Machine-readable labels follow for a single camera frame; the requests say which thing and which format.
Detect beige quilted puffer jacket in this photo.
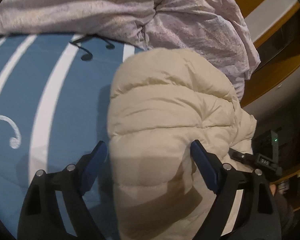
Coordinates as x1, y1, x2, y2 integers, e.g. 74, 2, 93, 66
107, 48, 257, 239

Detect person's right hand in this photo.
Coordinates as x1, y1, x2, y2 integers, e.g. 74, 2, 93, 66
270, 184, 294, 235

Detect wooden headboard shelf unit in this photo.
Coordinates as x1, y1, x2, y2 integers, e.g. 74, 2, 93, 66
235, 0, 300, 210

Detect blue white striped bedsheet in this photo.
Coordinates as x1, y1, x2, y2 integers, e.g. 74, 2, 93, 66
0, 34, 140, 236

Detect lilac floral duvet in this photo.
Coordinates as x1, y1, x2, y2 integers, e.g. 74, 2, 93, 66
0, 0, 260, 99

